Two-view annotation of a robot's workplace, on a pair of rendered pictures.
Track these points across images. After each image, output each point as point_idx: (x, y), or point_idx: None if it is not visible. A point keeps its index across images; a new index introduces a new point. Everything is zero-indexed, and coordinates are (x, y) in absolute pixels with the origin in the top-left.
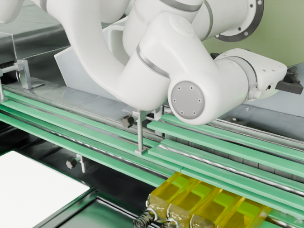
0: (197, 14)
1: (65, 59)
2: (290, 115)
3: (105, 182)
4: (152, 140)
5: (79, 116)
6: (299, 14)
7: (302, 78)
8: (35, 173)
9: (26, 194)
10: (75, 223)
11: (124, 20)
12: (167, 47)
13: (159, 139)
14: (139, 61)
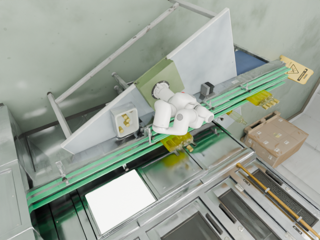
0: None
1: (72, 143)
2: None
3: (127, 165)
4: (143, 138)
5: (110, 155)
6: (177, 84)
7: None
8: (112, 186)
9: (126, 190)
10: (151, 176)
11: (107, 110)
12: (207, 113)
13: (145, 136)
14: (202, 118)
